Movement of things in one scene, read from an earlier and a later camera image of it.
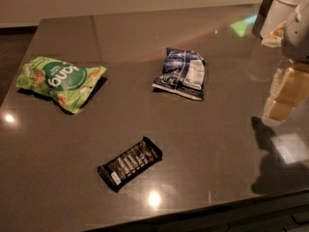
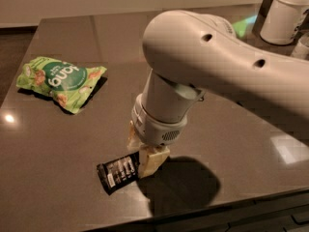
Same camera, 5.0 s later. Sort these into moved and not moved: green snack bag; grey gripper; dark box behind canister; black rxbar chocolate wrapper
Moved: grey gripper
Not moved: dark box behind canister; green snack bag; black rxbar chocolate wrapper
